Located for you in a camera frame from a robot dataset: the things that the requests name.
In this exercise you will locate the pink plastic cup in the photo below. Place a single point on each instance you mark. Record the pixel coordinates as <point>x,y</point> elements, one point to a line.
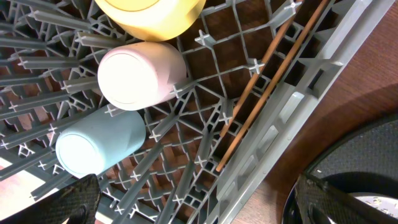
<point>136,76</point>

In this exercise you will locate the grey plate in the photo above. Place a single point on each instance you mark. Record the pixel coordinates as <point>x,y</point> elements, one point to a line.
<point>383,203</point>

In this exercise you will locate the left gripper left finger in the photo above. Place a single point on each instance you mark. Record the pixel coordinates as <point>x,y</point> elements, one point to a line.
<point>75,203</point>

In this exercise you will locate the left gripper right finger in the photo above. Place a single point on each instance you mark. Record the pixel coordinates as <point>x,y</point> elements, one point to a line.
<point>320,202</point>

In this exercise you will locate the round black tray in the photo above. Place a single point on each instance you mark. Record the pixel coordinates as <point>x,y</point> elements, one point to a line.
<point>362,161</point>

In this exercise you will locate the yellow plastic bowl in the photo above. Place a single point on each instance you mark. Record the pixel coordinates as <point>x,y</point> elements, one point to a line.
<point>153,20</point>

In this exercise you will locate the light blue plastic cup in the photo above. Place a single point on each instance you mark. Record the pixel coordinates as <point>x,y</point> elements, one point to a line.
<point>98,141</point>

